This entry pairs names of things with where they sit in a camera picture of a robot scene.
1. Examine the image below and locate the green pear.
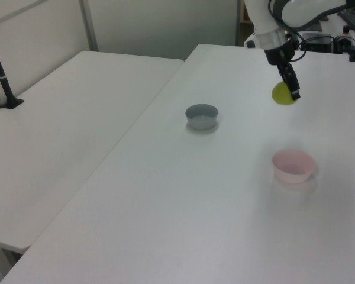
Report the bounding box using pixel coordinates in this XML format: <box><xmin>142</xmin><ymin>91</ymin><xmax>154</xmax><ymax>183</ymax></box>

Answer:
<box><xmin>271</xmin><ymin>81</ymin><xmax>299</xmax><ymax>106</ymax></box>

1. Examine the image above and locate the grey metal partition post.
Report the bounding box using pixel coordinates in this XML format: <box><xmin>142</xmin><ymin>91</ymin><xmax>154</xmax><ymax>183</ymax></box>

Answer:
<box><xmin>79</xmin><ymin>0</ymin><xmax>99</xmax><ymax>53</ymax></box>

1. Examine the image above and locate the black keyboard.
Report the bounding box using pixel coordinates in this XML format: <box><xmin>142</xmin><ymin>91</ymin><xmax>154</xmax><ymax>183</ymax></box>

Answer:
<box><xmin>338</xmin><ymin>8</ymin><xmax>355</xmax><ymax>30</ymax></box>

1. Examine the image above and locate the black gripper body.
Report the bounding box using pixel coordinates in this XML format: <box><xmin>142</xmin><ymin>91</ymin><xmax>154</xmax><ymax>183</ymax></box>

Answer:
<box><xmin>264</xmin><ymin>40</ymin><xmax>297</xmax><ymax>66</ymax></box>

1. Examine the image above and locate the black camera pole with base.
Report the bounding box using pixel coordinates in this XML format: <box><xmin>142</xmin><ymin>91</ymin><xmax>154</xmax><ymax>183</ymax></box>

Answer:
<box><xmin>0</xmin><ymin>26</ymin><xmax>25</xmax><ymax>110</ymax></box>

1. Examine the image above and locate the black electronics box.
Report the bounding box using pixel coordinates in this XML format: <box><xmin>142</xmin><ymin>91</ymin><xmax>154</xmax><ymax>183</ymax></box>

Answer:
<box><xmin>300</xmin><ymin>31</ymin><xmax>335</xmax><ymax>53</ymax></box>

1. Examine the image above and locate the white side table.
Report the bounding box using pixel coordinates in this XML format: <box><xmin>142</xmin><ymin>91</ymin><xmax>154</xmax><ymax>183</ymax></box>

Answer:
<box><xmin>0</xmin><ymin>50</ymin><xmax>186</xmax><ymax>256</ymax></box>

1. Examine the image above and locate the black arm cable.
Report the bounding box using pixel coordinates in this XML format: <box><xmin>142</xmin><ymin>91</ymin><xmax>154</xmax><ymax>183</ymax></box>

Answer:
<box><xmin>267</xmin><ymin>0</ymin><xmax>309</xmax><ymax>62</ymax></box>

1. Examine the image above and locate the grey device with knob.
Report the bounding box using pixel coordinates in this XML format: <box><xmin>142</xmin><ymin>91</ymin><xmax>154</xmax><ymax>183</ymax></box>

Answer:
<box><xmin>335</xmin><ymin>25</ymin><xmax>353</xmax><ymax>54</ymax></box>

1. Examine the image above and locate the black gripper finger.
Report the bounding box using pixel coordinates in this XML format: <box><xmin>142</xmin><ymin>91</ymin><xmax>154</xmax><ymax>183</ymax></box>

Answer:
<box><xmin>276</xmin><ymin>61</ymin><xmax>302</xmax><ymax>102</ymax></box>

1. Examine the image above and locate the pink plastic bowl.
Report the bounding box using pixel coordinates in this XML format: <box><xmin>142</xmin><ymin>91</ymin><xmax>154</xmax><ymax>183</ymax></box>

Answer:
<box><xmin>272</xmin><ymin>149</ymin><xmax>316</xmax><ymax>185</ymax></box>

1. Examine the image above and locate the grey plastic bowl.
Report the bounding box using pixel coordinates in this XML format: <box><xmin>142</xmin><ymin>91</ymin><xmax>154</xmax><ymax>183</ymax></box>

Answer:
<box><xmin>185</xmin><ymin>103</ymin><xmax>219</xmax><ymax>131</ymax></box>

